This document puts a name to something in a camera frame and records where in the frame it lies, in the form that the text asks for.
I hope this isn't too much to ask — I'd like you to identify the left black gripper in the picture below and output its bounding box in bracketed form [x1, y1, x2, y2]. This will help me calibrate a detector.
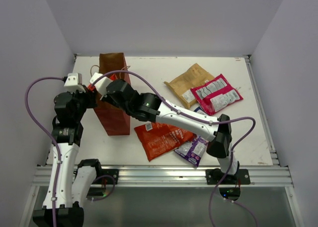
[69, 84, 97, 122]

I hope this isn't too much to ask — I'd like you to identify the red paper bag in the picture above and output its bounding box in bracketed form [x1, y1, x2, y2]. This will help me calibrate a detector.
[94, 53, 130, 136]

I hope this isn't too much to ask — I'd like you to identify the large orange chips bag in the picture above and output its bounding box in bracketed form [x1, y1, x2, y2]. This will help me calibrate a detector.
[134, 122, 196, 161]

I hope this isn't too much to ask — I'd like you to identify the tan paper snack bag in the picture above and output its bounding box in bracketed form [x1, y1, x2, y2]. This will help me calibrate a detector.
[164, 63, 215, 109]

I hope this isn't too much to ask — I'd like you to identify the blue snack bag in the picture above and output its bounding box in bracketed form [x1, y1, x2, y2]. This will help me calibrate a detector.
[194, 107, 205, 114]

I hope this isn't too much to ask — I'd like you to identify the purple snack bag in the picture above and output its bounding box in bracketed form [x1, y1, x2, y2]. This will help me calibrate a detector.
[174, 136, 208, 168]

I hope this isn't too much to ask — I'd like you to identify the pink snack bag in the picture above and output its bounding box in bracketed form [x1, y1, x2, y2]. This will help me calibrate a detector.
[190, 74, 243, 116]

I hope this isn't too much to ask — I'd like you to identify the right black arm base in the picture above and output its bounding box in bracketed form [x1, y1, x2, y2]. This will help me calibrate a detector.
[205, 168, 251, 201]

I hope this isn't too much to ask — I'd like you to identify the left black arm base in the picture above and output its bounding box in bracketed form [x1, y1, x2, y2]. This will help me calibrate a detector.
[96, 169, 119, 188]

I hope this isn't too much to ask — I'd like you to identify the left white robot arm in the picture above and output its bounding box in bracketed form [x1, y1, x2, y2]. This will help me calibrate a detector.
[32, 91, 103, 227]

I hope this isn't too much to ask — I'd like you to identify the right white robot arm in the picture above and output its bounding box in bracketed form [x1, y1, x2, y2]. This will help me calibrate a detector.
[106, 79, 239, 184]

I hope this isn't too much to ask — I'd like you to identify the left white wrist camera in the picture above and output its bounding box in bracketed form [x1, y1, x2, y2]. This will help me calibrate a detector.
[64, 73, 85, 93]

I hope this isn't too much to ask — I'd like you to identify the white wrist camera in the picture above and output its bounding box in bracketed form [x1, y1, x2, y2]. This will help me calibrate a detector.
[64, 73, 85, 93]
[87, 73, 113, 99]

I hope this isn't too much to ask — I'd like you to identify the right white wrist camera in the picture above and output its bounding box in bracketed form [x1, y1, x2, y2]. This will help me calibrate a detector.
[87, 73, 113, 99]

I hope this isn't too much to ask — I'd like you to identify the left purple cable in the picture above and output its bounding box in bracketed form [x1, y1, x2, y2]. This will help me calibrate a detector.
[24, 77, 68, 227]

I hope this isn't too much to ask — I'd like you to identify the aluminium front rail frame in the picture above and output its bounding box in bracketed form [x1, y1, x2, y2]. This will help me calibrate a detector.
[33, 56, 303, 227]

